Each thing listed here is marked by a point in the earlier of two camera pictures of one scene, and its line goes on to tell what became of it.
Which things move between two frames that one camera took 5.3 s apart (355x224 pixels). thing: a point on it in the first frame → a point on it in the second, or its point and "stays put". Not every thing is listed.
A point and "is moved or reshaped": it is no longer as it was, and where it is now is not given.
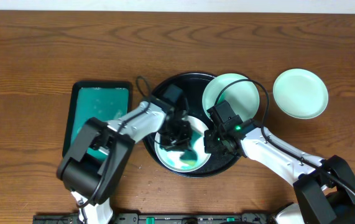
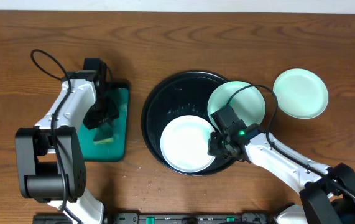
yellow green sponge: (189, 157) is moved or reshaped
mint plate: (301, 93) stays put
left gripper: (178, 134) → (101, 115)
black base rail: (245, 218) stays put
